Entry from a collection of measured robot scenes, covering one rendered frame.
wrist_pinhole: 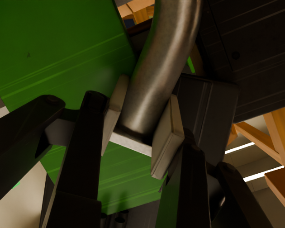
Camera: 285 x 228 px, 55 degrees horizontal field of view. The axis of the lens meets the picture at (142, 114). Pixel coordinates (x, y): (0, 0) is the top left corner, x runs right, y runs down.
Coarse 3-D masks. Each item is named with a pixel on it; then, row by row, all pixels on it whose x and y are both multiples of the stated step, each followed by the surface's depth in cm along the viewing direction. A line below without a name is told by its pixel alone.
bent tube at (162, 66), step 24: (168, 0) 16; (192, 0) 16; (168, 24) 16; (192, 24) 16; (144, 48) 18; (168, 48) 17; (192, 48) 18; (144, 72) 17; (168, 72) 17; (144, 96) 18; (168, 96) 18; (120, 120) 19; (144, 120) 18; (120, 144) 18; (144, 144) 18
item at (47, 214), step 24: (96, 96) 13; (96, 120) 12; (72, 144) 10; (96, 144) 11; (72, 168) 9; (96, 168) 9; (72, 192) 8; (96, 192) 8; (48, 216) 6; (72, 216) 6; (96, 216) 7
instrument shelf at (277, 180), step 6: (282, 168) 74; (264, 174) 75; (270, 174) 73; (276, 174) 72; (282, 174) 71; (270, 180) 70; (276, 180) 68; (282, 180) 67; (270, 186) 72; (276, 186) 66; (282, 186) 65; (276, 192) 66; (282, 192) 62; (282, 198) 62
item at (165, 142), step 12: (168, 108) 18; (168, 120) 16; (180, 120) 16; (156, 132) 19; (168, 132) 15; (180, 132) 14; (156, 144) 17; (168, 144) 14; (180, 144) 14; (156, 156) 15; (168, 156) 14; (156, 168) 15
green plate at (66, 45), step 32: (0, 0) 19; (32, 0) 19; (64, 0) 19; (96, 0) 19; (0, 32) 20; (32, 32) 20; (64, 32) 20; (96, 32) 20; (0, 64) 21; (32, 64) 21; (64, 64) 21; (96, 64) 21; (128, 64) 20; (0, 96) 22; (32, 96) 22; (64, 96) 22; (128, 160) 24; (128, 192) 25; (160, 192) 25
